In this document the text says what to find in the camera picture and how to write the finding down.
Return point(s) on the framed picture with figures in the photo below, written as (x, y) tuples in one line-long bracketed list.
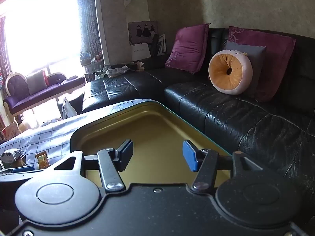
[(142, 33)]

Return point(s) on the round orange donut cushion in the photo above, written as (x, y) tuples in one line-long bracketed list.
[(226, 71)]

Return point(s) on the crumpled tan paper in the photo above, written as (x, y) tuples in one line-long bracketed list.
[(140, 65)]

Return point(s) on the black leather corner sofa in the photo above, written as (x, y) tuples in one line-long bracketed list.
[(221, 108)]

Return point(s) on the red cushion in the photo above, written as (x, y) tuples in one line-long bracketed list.
[(45, 77)]

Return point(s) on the dark patterned curtain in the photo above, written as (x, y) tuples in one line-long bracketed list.
[(86, 17), (3, 54)]

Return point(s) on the white paper bag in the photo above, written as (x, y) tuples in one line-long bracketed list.
[(140, 51)]

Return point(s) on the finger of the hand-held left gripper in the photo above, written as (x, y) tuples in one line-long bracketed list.
[(23, 169)]

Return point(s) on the plain magenta cushion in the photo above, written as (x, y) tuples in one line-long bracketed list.
[(187, 49)]

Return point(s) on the folded plaid cloth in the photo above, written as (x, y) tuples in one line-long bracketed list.
[(115, 71)]

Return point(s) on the grey cushion on chaise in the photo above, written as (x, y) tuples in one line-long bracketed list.
[(37, 82)]

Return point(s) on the white slippers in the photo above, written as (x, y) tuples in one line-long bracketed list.
[(50, 121)]

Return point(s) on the gold metal tin tray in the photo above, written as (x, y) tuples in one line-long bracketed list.
[(152, 132)]

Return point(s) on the silver snack packet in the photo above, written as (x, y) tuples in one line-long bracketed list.
[(11, 154)]

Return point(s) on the grey square cushion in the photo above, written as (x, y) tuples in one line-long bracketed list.
[(256, 54)]

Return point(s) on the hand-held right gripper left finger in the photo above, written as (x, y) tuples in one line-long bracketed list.
[(126, 152)]

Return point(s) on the pink patterned box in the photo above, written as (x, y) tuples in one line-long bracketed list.
[(7, 131)]

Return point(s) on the white picture frame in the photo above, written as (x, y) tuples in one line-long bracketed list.
[(162, 44)]

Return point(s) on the white box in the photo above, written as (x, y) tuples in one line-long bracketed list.
[(67, 108)]

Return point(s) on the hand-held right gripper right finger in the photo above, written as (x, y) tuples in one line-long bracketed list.
[(189, 154)]

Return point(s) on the purple chaise longue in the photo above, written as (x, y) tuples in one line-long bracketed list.
[(49, 91)]

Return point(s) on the blue storage basket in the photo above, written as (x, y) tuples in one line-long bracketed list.
[(85, 55)]

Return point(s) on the magenta cushion with embroidery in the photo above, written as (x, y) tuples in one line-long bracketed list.
[(278, 61)]

